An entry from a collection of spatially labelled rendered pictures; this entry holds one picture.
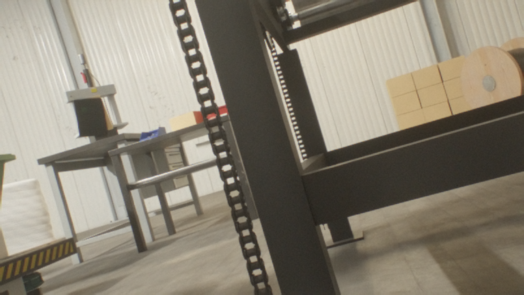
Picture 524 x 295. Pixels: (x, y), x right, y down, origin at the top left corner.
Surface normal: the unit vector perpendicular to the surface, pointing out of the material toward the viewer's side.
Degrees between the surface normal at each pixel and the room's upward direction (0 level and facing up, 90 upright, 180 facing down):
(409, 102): 90
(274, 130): 90
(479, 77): 90
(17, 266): 90
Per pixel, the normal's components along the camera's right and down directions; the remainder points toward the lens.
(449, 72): -0.20, 0.04
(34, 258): 0.93, -0.29
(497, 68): -0.90, 0.26
